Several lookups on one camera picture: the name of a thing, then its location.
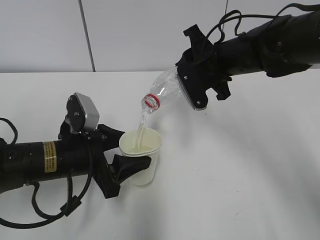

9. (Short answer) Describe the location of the white paper cup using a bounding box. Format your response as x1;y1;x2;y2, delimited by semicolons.
119;128;163;186

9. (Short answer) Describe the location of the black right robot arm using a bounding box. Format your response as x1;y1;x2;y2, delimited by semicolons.
176;11;320;108

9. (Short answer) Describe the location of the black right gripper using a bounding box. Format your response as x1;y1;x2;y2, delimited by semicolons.
175;24;232;100

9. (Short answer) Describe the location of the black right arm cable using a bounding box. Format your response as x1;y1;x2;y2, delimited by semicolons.
203;1;320;43

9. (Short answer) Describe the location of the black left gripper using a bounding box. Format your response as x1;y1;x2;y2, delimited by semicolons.
58;118;152;199

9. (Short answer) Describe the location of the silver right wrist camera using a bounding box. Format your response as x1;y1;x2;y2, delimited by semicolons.
176;64;208;111

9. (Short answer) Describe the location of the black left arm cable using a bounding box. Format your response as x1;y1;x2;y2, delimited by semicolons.
0;117;95;224

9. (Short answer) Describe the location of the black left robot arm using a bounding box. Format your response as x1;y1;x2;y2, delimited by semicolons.
0;118;152;199

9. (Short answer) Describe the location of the clear water bottle red label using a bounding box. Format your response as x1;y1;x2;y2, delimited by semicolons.
141;67;182;114

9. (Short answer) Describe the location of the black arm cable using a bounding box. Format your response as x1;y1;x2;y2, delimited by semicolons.
0;117;95;224
203;1;320;43

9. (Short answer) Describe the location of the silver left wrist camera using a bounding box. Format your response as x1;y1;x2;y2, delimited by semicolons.
65;92;100;133

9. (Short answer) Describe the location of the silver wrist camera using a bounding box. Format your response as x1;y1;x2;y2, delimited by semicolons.
65;92;100;133
176;64;208;111

